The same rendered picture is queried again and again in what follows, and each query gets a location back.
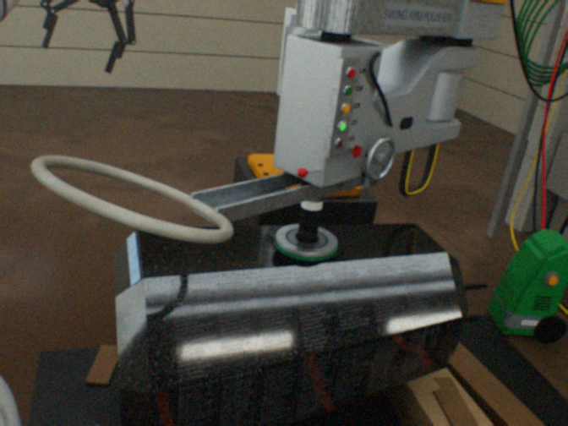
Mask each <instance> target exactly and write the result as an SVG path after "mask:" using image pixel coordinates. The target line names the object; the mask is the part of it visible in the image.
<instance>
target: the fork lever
mask: <svg viewBox="0 0 568 426"><path fill-rule="evenodd" d="M365 175H366V173H365V171H363V172H361V175H360V176H359V177H356V178H354V179H350V180H347V181H344V182H341V183H336V184H333V185H330V186H327V187H324V188H320V187H318V186H316V185H314V184H309V185H305V186H302V187H298V188H291V189H285V188H289V187H292V186H296V185H299V184H301V178H299V177H296V176H294V175H292V174H290V173H288V172H285V173H281V174H277V175H273V176H269V177H262V178H257V179H254V180H249V181H245V182H241V183H234V184H229V185H226V186H221V187H217V188H210V189H206V190H202V191H198V192H193V193H191V199H197V200H199V201H201V202H203V203H205V204H206V205H208V206H210V207H211V208H213V209H214V210H216V214H222V215H223V216H225V217H226V218H227V219H228V220H229V221H230V222H231V221H236V220H240V219H243V218H246V217H250V216H255V215H258V214H261V213H265V212H268V211H271V210H277V209H280V208H283V207H286V206H289V205H295V204H298V203H302V202H304V201H308V200H312V199H317V198H319V197H323V196H326V195H329V194H335V193H338V192H341V191H345V190H348V189H351V188H356V187H360V186H363V185H364V180H365Z"/></svg>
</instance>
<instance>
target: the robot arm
mask: <svg viewBox="0 0 568 426"><path fill-rule="evenodd" d="M19 1H20V0H0V22H2V21H3V20H4V19H5V18H6V17H7V15H8V14H9V13H10V12H11V10H12V9H13V8H14V7H15V5H16V4H17V3H18V2H19ZM53 1H54V0H42V1H41V2H40V5H41V6H42V7H43V8H44V9H45V10H46V12H47V14H46V18H45V21H44V24H43V29H46V30H47V32H46V36H45V39H44V41H43V43H42V46H41V47H43V48H46V49H47V48H48V46H49V43H50V40H51V38H52V34H53V31H54V29H55V26H56V23H57V19H58V15H55V13H57V12H59V11H61V10H63V9H65V8H67V7H69V6H71V5H73V4H75V3H77V2H79V1H81V0H65V1H63V2H61V3H59V4H57V5H55V6H53V7H52V6H51V5H50V3H52V2H53ZM88 1H89V2H90V3H95V4H97V5H98V6H99V7H101V8H107V10H108V13H109V14H110V16H111V19H112V23H113V25H114V28H115V31H116V33H117V38H118V40H119V41H115V43H114V46H113V48H112V52H111V55H110V57H109V59H108V62H107V65H106V69H105V72H107V73H109V74H111V73H112V70H113V67H114V64H115V62H116V60H117V58H118V59H121V58H122V55H123V52H124V49H125V47H126V46H127V45H136V34H135V25H134V3H135V0H122V1H123V6H124V7H125V19H126V27H127V35H128V39H127V37H126V35H125V33H124V30H123V26H122V23H121V20H120V18H119V15H118V12H117V6H116V3H117V2H119V1H120V0H88ZM0 426H22V425H21V422H20V417H19V412H18V408H17V406H16V403H15V400H14V397H13V394H12V392H11V390H10V389H9V387H8V385H7V384H6V382H5V381H4V380H3V378H2V377H1V376H0Z"/></svg>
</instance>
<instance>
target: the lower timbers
mask: <svg viewBox="0 0 568 426"><path fill-rule="evenodd" d="M446 368H447V369H448V370H449V372H450V373H451V374H452V375H453V377H454V378H455V379H456V380H457V382H458V383H459V384H460V385H461V387H462V388H463V389H464V390H465V392H466V393H467V394H468V395H469V396H470V397H471V398H472V399H473V401H474V402H475V403H476V404H477V406H478V407H479V408H480V409H481V411H482V412H483V413H484V414H485V416H486V417H487V418H488V419H489V421H490V422H491V423H492V424H493V425H494V426H545V425H544V424H543V423H542V422H540V421H539V420H538V419H537V418H536V417H535V416H534V415H533V414H532V413H531V412H530V411H529V410H528V409H527V408H526V407H525V406H524V405H523V404H522V403H521V402H520V401H519V400H518V399H517V398H516V397H515V396H514V395H513V394H512V393H511V392H510V391H509V390H508V389H507V388H506V387H505V386H504V385H503V384H502V383H501V382H500V381H498V380H497V379H496V378H495V377H494V376H493V375H492V374H491V373H490V372H489V371H488V370H487V369H486V368H485V367H484V366H483V365H482V364H481V363H480V362H479V361H478V360H477V359H476V358H475V357H474V356H473V355H472V354H471V353H470V352H469V351H468V350H467V349H466V348H465V347H464V346H463V345H462V344H461V343H460V342H458V344H457V347H456V350H455V351H454V353H453V355H452V356H451V359H450V361H449V362H448V364H447V365H446ZM383 392H384V393H385V396H386V397H387V399H388V401H389V403H390V404H391V406H392V407H393V409H394V411H395V413H396V415H397V417H398V418H399V419H400V421H401V423H402V425H403V426H417V425H416V423H415V422H414V420H413V418H412V416H411V415H410V413H409V412H408V410H407V409H406V407H405V406H404V404H403V403H402V401H401V399H400V397H399V396H398V395H397V394H396V392H395V390H394V388H390V389H388V390H384V391H383Z"/></svg>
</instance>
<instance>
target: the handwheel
mask: <svg viewBox="0 0 568 426"><path fill-rule="evenodd" d="M384 142H387V143H388V144H389V145H390V147H389V148H388V149H387V150H386V151H385V152H384V153H383V152H380V151H379V152H377V153H376V152H375V151H376V150H377V149H378V148H379V146H380V145H382V144H383V143H384ZM389 154H390V157H389V160H388V155H389ZM395 156H396V145H395V142H394V140H393V139H392V138H390V137H387V136H385V137H382V138H380V139H378V140H377V141H376V142H375V143H374V144H373V145H372V147H371V149H370V150H369V151H366V153H365V157H367V158H366V162H365V173H366V176H367V178H368V179H369V180H370V181H372V182H378V181H379V180H381V179H382V178H384V177H385V176H386V175H387V173H388V172H389V170H390V169H391V167H392V165H393V162H394V160H395ZM372 160H374V164H375V165H377V169H376V174H375V176H373V175H372V173H371V161H372ZM386 163H387V165H386ZM385 165H386V167H385V169H384V170H383V171H382V173H380V172H381V167H383V166H385Z"/></svg>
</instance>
